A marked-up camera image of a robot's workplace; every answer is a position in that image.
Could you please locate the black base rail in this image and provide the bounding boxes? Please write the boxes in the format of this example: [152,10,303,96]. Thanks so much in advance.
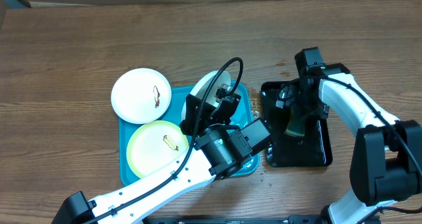
[142,215,329,224]

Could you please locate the white plate with sauce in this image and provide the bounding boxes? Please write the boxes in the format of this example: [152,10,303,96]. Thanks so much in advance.
[111,68,172,124]

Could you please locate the yellow green scrub sponge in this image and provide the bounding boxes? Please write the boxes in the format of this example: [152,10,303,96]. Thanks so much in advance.
[285,104,308,137]

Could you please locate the black plastic tray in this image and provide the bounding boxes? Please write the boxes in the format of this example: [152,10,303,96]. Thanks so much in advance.
[260,81,333,167]

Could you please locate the yellow plate with sauce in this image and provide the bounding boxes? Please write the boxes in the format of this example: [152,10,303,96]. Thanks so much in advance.
[127,121,189,179]

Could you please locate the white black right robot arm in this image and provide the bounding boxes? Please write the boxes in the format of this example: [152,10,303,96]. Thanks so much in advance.
[276,47,421,223]

